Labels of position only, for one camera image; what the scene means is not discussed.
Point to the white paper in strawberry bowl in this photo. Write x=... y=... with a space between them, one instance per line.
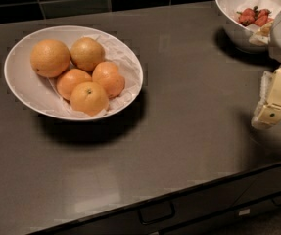
x=260 y=35

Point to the orange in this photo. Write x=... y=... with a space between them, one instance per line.
x=50 y=58
x=67 y=81
x=86 y=53
x=90 y=98
x=108 y=76

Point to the large white bowl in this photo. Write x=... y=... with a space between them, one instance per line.
x=24 y=83

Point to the dark drawer front with handle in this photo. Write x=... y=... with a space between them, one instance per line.
x=190 y=211

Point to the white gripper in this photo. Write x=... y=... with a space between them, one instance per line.
x=268 y=113

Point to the white bowl with strawberries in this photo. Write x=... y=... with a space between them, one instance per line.
x=238 y=35

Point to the red strawberries pile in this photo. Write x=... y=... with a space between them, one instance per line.
x=255 y=15

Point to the white paper bowl liner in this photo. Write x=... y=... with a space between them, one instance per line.
x=115 y=51

